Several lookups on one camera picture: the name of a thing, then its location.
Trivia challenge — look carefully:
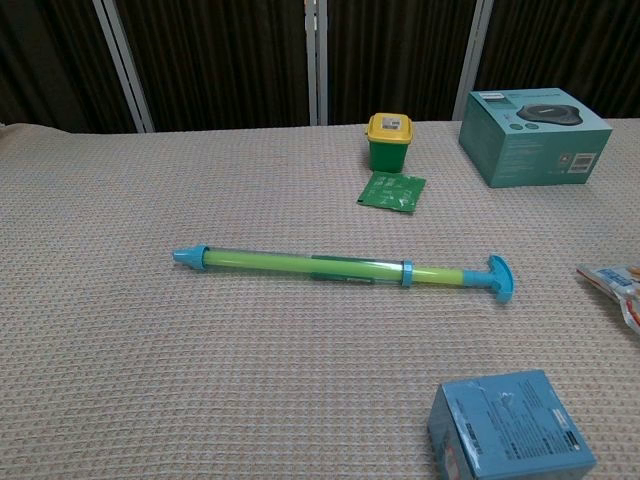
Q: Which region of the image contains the beige woven tablecloth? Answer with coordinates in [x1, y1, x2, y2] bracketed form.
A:
[0, 117, 640, 480]

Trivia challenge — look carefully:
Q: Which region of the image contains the green plastic packet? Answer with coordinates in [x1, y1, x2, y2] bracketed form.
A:
[356, 170, 427, 215]

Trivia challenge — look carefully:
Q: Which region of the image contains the white and blue snack bag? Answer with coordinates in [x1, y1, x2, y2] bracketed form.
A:
[575, 262, 640, 343]

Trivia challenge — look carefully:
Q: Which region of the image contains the green bucket with yellow lid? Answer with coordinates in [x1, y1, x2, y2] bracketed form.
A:
[364, 112, 416, 174]

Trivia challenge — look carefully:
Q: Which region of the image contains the dark folding screen with frame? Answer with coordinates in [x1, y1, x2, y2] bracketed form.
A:
[0, 0, 640, 135]

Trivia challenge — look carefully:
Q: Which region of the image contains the light blue cardboard box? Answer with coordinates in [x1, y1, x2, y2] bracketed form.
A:
[427, 369, 598, 480]

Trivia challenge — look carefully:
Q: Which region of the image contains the green blue water pump toy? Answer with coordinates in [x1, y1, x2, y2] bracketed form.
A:
[172, 243, 516, 304]

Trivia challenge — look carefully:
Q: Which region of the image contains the teal product box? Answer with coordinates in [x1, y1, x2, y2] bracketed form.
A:
[458, 88, 614, 189]

